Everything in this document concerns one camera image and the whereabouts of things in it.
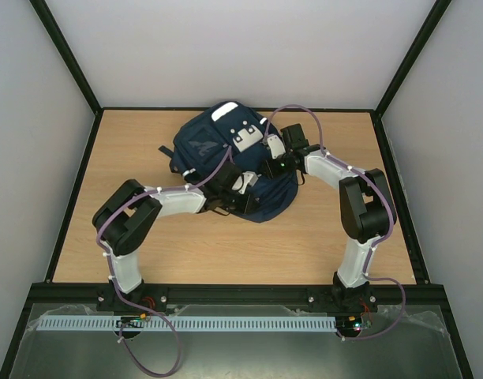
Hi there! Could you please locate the navy blue student backpack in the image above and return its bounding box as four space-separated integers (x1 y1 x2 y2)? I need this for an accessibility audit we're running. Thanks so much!
159 101 298 223

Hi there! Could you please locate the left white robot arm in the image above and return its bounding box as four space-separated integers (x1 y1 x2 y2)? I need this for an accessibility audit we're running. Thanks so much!
92 162 258 312

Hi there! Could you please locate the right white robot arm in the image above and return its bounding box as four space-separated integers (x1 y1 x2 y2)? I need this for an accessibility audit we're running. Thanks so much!
261 124 397 310

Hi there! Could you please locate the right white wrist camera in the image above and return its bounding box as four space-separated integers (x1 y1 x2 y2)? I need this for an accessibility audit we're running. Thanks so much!
265 134 286 159

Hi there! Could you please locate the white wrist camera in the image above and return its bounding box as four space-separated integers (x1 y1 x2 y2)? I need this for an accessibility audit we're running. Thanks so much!
232 171 259 194
265 134 286 159

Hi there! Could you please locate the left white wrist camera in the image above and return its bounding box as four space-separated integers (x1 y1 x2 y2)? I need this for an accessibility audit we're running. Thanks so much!
232 171 259 194

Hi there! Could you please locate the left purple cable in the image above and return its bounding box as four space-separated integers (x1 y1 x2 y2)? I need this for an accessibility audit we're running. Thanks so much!
96 147 234 376

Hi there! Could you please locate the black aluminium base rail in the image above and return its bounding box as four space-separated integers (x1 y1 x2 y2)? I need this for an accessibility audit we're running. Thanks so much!
24 283 451 315

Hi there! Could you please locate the grey slotted cable duct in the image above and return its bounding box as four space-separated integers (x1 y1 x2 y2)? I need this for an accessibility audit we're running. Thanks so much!
36 315 336 332

